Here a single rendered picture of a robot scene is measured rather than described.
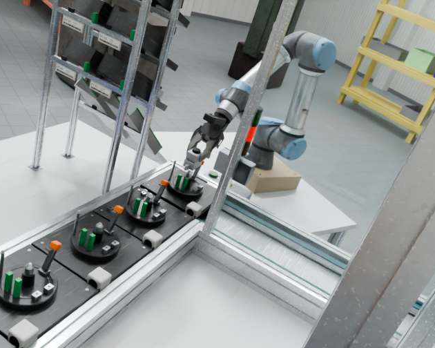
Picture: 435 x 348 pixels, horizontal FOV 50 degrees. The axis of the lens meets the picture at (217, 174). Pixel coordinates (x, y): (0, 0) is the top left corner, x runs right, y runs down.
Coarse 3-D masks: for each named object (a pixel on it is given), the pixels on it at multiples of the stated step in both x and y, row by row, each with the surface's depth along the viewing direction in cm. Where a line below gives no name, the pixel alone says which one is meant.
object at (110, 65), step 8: (104, 56) 155; (112, 56) 154; (104, 64) 154; (112, 64) 153; (120, 64) 152; (104, 72) 154; (112, 72) 152; (120, 72) 151; (136, 72) 152; (112, 80) 153; (120, 80) 150; (136, 80) 154; (144, 80) 157; (136, 88) 156; (144, 88) 160; (144, 96) 162; (160, 104) 171
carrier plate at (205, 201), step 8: (176, 168) 185; (160, 176) 176; (168, 176) 178; (144, 184) 167; (152, 184) 169; (208, 184) 181; (152, 192) 165; (168, 192) 168; (208, 192) 176; (168, 200) 163; (176, 200) 164; (184, 200) 166; (192, 200) 168; (200, 200) 169; (208, 200) 171; (184, 208) 162; (208, 208) 169
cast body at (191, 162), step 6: (192, 150) 165; (198, 150) 165; (186, 156) 165; (192, 156) 164; (198, 156) 164; (186, 162) 166; (192, 162) 165; (198, 162) 167; (186, 168) 164; (192, 168) 165
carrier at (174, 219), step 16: (128, 192) 160; (96, 208) 146; (128, 208) 148; (144, 208) 144; (160, 208) 154; (176, 208) 160; (128, 224) 144; (144, 224) 145; (160, 224) 149; (176, 224) 152; (144, 240) 139; (160, 240) 140
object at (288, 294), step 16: (208, 240) 154; (208, 256) 157; (224, 256) 153; (240, 256) 150; (224, 272) 155; (240, 272) 152; (256, 272) 149; (272, 272) 147; (256, 288) 151; (272, 288) 148; (288, 288) 147; (304, 288) 144; (288, 304) 148; (304, 304) 145; (320, 304) 142; (304, 320) 147
